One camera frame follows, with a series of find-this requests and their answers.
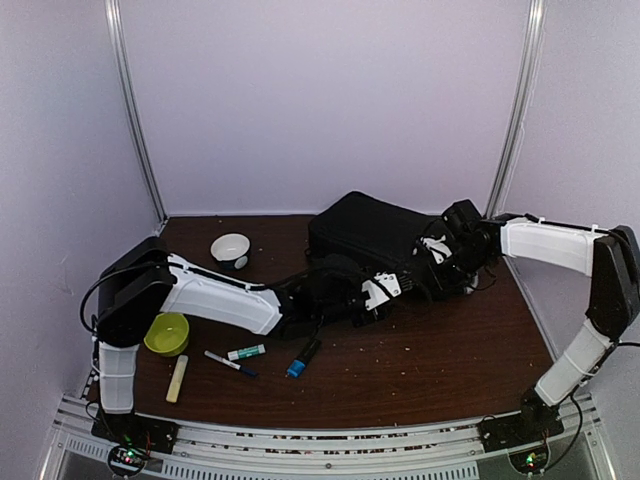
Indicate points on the right aluminium corner post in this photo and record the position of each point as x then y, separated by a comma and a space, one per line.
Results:
515, 128

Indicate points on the white black ceramic bowl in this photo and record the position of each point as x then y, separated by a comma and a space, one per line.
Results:
231, 251

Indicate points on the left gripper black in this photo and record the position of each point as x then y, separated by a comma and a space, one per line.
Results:
381, 314

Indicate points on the aluminium corner post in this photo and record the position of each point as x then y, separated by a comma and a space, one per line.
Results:
117, 36
515, 128

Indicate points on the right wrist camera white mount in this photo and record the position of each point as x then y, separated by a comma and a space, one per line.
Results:
437, 247

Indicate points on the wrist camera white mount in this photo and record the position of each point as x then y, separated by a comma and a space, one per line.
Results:
382, 288
437, 247

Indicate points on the aluminium front rail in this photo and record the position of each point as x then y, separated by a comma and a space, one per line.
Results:
445, 450

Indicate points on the green white glue stick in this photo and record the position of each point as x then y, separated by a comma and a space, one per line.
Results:
247, 352

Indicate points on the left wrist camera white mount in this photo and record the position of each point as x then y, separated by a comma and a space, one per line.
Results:
382, 288

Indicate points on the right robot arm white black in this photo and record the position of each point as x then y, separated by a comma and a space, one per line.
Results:
461, 242

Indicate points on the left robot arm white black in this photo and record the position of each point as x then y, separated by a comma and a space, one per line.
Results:
149, 280

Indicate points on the left aluminium corner post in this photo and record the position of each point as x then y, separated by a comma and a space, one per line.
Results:
117, 36

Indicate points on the white blue pen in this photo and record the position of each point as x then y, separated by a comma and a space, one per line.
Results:
231, 364

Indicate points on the yellow highlighter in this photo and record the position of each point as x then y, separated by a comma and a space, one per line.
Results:
177, 379

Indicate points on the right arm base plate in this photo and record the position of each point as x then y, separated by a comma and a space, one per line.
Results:
498, 433

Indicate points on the blue black highlighter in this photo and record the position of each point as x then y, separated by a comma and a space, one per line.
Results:
302, 360

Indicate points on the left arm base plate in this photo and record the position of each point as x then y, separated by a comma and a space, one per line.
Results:
142, 433

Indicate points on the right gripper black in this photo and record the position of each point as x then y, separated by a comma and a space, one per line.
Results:
444, 286

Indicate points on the green plastic bowl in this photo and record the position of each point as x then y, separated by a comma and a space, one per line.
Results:
168, 335

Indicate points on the black student bag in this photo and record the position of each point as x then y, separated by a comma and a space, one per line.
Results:
381, 237

